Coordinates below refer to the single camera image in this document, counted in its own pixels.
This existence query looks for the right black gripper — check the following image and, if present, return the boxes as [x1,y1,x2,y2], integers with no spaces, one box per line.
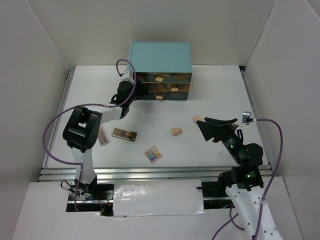
[196,116,244,163]

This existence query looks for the beige makeup sponge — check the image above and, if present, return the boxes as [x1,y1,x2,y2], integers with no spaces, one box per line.
[171,127,182,136]
[192,115,203,123]

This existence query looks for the pink eyeshadow palette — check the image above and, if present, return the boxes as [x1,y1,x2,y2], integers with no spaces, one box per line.
[97,125,110,147]

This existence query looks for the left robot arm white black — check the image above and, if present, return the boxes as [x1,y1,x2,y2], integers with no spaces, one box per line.
[62,80,149,200]

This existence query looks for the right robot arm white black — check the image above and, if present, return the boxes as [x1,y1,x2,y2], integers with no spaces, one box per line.
[194,112,282,240]

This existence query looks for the teal drawer organizer box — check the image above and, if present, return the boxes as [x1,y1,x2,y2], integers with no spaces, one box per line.
[128,41,193,101]

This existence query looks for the brown eyeshadow palette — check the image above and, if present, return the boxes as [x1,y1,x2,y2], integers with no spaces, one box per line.
[111,127,138,142]

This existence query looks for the colourful square eyeshadow palette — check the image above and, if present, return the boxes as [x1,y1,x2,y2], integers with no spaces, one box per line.
[143,145,163,164]

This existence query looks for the white tape sheet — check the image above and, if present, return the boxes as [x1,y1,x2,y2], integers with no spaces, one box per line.
[113,179,205,217]

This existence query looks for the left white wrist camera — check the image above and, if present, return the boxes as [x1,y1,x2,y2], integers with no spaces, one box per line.
[121,69,135,85]

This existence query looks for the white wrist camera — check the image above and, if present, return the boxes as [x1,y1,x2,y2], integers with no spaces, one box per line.
[121,69,135,85]
[237,111,255,130]

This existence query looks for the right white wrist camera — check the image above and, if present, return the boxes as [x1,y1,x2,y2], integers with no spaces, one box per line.
[237,111,255,130]

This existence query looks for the aluminium rail frame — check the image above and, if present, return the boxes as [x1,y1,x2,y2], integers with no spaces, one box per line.
[37,69,278,182]

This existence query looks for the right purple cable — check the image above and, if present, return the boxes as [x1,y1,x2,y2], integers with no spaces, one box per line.
[211,118,283,240]

